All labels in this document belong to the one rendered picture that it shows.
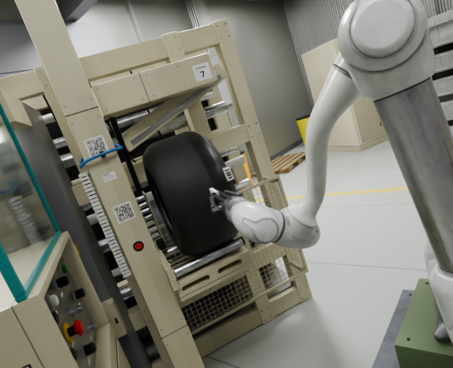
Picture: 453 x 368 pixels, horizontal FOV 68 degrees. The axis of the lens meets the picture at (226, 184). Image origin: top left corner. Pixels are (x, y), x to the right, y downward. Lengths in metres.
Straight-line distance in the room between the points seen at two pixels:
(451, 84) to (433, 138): 6.10
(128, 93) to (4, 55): 3.35
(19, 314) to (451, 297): 0.83
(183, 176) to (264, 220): 0.49
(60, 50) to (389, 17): 1.18
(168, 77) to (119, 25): 4.23
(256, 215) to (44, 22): 1.07
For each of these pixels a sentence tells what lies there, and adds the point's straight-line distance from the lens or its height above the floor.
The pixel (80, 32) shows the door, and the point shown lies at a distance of 5.50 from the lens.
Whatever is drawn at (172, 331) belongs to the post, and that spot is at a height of 0.63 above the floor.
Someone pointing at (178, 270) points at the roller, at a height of 0.91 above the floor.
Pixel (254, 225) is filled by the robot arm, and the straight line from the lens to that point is 0.92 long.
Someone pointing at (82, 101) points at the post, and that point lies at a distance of 1.46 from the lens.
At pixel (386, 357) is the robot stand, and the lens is 1.22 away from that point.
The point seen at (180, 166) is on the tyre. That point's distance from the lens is 1.33.
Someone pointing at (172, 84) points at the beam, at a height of 1.68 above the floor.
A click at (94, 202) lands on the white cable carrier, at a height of 1.30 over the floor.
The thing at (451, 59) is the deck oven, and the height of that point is 1.08.
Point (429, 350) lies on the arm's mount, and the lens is 1.08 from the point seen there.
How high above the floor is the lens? 1.49
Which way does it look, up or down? 12 degrees down
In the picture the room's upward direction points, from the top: 19 degrees counter-clockwise
